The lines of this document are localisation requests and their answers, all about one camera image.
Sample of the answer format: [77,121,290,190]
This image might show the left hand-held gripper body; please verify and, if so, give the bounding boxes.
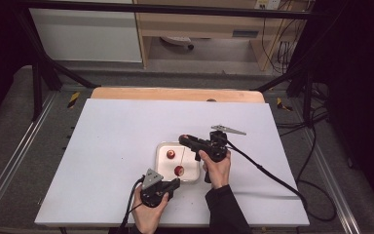
[139,168,173,209]

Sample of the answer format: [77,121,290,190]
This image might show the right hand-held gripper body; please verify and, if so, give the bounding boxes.
[206,124,247,163]

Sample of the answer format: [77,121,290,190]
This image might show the white square tray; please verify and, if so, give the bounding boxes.
[154,140,202,184]

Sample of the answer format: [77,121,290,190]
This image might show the thin bamboo skewer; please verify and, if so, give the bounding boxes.
[177,146,186,179]

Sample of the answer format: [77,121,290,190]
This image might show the person's left hand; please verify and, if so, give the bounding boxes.
[131,186,170,234]

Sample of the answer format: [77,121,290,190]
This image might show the person's right hand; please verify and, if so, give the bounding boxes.
[198,149,233,190]

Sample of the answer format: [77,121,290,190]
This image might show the light wooden table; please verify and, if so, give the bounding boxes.
[90,86,267,104]

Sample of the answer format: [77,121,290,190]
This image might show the office chair base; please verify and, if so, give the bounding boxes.
[159,35,196,51]

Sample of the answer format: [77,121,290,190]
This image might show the light wooden desk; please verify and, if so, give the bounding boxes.
[132,0,316,71]

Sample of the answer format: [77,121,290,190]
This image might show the white cabinet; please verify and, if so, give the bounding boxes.
[28,0,143,63]

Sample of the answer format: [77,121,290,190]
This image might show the black curtain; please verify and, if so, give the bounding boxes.
[0,0,43,133]
[305,0,374,213]

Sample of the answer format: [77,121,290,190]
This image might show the left hand-held gripper cable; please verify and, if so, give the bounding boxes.
[119,175,146,234]

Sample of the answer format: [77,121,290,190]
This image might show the hand-held gripper cable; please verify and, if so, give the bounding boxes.
[119,175,146,234]
[226,141,337,222]

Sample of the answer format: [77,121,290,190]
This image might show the right hand-held gripper cable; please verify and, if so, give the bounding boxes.
[226,141,337,222]

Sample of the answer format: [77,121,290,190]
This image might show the aluminium floor rail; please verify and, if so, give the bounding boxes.
[0,92,58,215]
[300,130,362,234]

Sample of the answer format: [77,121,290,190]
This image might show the black metal frame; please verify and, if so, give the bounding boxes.
[13,0,325,123]

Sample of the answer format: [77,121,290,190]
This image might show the white wall socket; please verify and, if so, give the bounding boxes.
[254,0,282,11]

